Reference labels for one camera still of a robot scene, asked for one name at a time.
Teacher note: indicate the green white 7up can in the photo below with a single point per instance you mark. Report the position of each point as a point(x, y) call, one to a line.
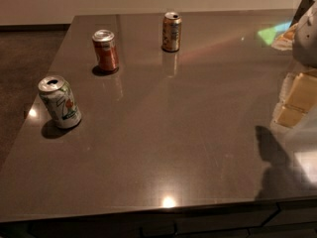
point(57, 96)

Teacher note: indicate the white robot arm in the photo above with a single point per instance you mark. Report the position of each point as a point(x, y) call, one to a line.
point(301, 39)

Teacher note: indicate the dark cabinet drawers below table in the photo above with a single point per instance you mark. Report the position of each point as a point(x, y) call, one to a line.
point(267, 219)

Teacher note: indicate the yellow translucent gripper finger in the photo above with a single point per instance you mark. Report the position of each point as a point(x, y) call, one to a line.
point(297, 97)

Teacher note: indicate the dark box at table corner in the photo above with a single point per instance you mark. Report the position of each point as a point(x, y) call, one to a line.
point(302, 8)

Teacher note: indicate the gold brown soda can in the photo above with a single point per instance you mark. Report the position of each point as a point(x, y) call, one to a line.
point(171, 32)

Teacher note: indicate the orange soda can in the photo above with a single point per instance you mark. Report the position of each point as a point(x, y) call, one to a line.
point(105, 50)

